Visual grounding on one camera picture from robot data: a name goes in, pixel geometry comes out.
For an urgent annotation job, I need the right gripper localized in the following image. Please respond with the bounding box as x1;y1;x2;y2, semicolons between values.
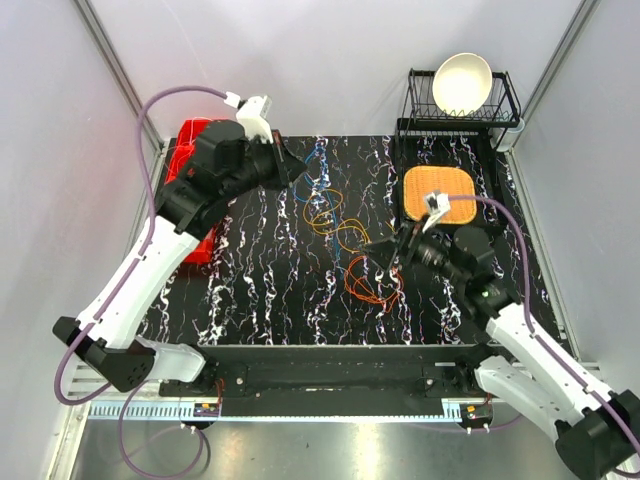
357;214;466;285

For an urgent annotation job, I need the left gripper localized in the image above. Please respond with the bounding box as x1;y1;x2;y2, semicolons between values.
222;129;309;201

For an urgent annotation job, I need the blue cable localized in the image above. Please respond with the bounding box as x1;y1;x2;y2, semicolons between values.
292;142;366;271

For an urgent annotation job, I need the yellow cable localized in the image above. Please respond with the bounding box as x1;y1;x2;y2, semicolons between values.
302;187;374;251

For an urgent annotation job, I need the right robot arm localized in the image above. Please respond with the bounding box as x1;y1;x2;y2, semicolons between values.
363;223;639;479

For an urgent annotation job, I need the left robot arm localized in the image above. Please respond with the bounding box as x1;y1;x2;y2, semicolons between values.
52;120;306;396

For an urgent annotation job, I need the orange woven mat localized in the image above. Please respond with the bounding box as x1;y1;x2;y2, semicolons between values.
402;166;477;225

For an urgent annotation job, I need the red bin farthest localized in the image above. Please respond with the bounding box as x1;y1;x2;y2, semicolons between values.
176;117;213;147

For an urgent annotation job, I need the red bin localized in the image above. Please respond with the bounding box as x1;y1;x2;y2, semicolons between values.
176;117;213;147
184;229;216;265
165;145;194;184

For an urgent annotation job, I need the red bin nearest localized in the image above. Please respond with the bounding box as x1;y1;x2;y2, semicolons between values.
184;229;216;265

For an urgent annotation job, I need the black dish rack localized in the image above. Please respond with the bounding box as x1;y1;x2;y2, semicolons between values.
395;69;522;138

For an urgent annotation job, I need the white cup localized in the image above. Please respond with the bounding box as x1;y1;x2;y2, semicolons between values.
490;118;525;153

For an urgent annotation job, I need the white bowl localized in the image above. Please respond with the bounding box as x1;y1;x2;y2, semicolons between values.
432;53;493;117

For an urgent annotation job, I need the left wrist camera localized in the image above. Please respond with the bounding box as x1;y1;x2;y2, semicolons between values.
224;92;274;143

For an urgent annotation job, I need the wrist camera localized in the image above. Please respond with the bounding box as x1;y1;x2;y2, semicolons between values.
224;92;274;143
423;190;451;229

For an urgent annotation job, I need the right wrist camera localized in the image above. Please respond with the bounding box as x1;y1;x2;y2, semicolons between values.
423;190;451;229

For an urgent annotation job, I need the right purple robot hose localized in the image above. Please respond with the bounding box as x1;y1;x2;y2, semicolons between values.
449;193;640;476

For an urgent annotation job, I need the purple robot hose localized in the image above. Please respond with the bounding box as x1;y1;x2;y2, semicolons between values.
53;85;231;476
449;193;640;476

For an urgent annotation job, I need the left purple robot hose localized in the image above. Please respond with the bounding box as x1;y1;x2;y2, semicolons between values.
53;85;231;476

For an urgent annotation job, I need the aluminium frame post right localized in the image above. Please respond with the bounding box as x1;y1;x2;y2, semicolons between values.
523;0;601;126

